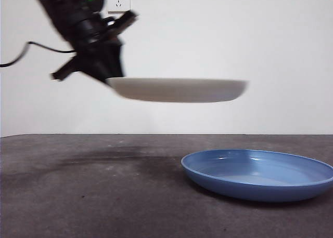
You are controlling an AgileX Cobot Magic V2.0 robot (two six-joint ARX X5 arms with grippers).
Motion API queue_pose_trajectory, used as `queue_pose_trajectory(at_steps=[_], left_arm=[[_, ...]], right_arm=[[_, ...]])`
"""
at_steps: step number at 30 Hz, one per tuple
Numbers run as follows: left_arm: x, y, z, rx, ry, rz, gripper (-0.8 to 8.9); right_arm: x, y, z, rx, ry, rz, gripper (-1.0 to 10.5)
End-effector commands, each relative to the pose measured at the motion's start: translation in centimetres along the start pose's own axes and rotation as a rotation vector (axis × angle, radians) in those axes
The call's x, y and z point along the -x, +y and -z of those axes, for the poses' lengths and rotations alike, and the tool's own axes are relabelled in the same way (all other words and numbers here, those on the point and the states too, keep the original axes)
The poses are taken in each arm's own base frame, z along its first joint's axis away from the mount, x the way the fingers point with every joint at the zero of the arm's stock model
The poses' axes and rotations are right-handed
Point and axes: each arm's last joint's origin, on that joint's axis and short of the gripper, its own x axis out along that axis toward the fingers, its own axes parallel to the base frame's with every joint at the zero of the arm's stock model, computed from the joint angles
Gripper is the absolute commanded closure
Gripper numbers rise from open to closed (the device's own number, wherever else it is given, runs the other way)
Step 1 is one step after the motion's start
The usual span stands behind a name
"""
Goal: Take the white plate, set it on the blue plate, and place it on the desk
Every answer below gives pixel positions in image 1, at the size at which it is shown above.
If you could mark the white wall power socket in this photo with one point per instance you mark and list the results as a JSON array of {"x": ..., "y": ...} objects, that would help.
[{"x": 121, "y": 1}]

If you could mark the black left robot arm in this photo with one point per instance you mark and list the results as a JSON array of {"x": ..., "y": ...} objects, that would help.
[{"x": 67, "y": 12}]

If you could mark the blue round plate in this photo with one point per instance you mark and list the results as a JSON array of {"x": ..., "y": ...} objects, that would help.
[{"x": 247, "y": 192}]

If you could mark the white round plate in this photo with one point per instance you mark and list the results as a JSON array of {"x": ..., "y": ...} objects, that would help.
[{"x": 177, "y": 91}]

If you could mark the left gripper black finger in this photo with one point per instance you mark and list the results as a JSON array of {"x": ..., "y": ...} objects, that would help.
[
  {"x": 115, "y": 66},
  {"x": 100, "y": 71}
]

